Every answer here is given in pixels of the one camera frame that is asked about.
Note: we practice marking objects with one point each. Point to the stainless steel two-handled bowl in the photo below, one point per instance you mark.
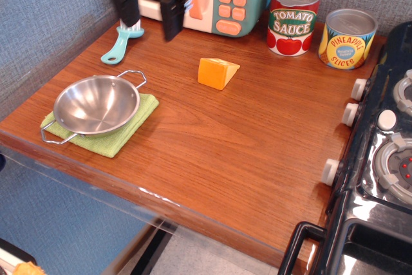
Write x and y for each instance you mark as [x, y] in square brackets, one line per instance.
[97, 106]

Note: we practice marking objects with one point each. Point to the grey front stove burner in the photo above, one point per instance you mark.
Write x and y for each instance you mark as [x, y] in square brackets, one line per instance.
[392, 165]

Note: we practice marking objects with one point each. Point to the white stove knob middle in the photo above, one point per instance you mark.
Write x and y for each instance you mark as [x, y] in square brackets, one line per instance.
[349, 114]

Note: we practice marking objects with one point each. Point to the grey rear stove burner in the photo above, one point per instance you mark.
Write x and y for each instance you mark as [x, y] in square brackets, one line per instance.
[399, 93]

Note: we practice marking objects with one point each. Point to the white stove knob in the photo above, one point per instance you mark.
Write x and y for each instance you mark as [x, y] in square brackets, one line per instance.
[329, 171]
[349, 114]
[358, 89]

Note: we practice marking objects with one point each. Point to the black oven door handle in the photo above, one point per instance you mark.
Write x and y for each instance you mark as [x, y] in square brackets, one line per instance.
[302, 231]

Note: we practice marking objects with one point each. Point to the black toy stove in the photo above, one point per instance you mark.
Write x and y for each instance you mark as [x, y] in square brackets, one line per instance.
[368, 229]

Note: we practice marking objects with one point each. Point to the grey stove burner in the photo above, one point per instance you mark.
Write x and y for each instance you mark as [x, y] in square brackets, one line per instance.
[392, 165]
[399, 93]

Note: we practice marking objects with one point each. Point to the pineapple slices tin can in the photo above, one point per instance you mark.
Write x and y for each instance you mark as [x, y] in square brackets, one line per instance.
[347, 38]

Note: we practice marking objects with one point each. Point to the white stove knob front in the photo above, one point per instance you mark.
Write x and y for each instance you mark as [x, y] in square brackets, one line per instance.
[329, 171]

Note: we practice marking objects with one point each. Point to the tomato sauce tin can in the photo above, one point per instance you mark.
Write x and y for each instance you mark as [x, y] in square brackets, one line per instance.
[291, 25]

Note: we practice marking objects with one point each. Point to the white stove knob rear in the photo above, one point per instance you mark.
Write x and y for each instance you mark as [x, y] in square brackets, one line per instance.
[358, 89]

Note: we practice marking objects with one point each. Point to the teal toy dish brush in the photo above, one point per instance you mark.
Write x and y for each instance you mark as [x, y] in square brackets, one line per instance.
[117, 52]

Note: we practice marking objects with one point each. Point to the green folded cloth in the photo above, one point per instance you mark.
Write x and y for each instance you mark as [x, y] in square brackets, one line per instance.
[106, 145]

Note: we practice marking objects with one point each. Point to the white round stove button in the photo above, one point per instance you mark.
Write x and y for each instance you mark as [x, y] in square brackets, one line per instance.
[386, 120]

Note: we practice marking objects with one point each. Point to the orange object bottom left corner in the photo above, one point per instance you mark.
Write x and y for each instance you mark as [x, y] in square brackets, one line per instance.
[28, 268]

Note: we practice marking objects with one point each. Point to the orange pumpkin wedge toy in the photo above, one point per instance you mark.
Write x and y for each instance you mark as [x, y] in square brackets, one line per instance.
[216, 73]

